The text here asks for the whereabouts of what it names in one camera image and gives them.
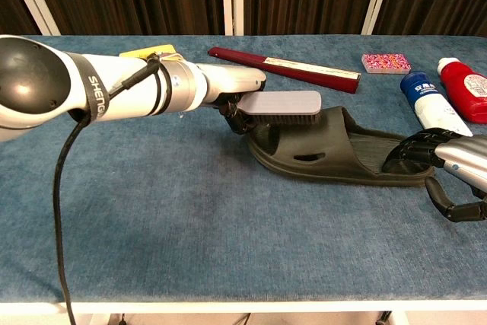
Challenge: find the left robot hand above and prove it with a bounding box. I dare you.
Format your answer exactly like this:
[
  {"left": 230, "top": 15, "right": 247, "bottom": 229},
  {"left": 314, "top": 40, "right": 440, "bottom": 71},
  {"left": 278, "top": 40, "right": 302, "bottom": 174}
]
[{"left": 197, "top": 62, "right": 267, "bottom": 135}]

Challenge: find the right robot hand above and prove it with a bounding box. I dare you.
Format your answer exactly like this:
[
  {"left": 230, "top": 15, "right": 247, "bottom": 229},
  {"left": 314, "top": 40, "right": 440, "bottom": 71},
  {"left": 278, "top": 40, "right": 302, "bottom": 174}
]
[{"left": 382, "top": 129, "right": 487, "bottom": 223}]

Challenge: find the grey scrub brush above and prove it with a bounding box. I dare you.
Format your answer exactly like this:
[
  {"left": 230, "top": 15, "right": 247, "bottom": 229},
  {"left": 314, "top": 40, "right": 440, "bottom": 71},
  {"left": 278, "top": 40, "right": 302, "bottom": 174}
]
[{"left": 238, "top": 91, "right": 323, "bottom": 126}]

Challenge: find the dark green rubber slipper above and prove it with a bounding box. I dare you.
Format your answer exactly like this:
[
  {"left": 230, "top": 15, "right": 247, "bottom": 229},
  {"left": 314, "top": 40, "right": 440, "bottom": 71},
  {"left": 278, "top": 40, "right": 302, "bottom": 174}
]
[{"left": 245, "top": 106, "right": 437, "bottom": 188}]

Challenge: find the dark red folded fan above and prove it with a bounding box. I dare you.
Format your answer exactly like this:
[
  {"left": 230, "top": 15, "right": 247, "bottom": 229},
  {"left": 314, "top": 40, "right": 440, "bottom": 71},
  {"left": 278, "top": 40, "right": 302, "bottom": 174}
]
[{"left": 208, "top": 46, "right": 361, "bottom": 94}]

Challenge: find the white bottle blue cap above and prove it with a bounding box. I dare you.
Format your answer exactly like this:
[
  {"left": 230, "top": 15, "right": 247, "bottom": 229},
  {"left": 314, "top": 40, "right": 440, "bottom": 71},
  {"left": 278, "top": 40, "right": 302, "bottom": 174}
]
[{"left": 399, "top": 70, "right": 474, "bottom": 138}]

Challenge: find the red bottle white cap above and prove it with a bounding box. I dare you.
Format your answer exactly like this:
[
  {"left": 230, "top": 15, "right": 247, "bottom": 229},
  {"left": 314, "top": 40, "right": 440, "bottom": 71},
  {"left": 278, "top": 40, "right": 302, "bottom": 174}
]
[{"left": 437, "top": 57, "right": 487, "bottom": 125}]

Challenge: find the yellow sponge block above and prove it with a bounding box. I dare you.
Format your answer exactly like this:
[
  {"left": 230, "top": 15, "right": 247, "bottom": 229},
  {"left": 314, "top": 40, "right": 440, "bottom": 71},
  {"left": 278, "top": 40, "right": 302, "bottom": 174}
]
[{"left": 119, "top": 43, "right": 178, "bottom": 62}]

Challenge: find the pink patterned card box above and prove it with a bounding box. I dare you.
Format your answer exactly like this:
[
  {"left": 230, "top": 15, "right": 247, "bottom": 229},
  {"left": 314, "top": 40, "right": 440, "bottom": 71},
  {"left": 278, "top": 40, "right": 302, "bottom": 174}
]
[{"left": 361, "top": 53, "right": 412, "bottom": 75}]

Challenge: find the blue table cloth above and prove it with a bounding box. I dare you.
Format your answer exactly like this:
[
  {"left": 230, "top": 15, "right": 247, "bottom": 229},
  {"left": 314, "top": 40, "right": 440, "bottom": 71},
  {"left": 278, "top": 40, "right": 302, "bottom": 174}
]
[{"left": 0, "top": 34, "right": 487, "bottom": 303}]

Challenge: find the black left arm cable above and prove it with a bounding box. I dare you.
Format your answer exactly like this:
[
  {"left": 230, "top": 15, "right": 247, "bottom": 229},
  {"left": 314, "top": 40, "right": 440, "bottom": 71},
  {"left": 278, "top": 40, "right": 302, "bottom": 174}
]
[{"left": 52, "top": 53, "right": 172, "bottom": 325}]

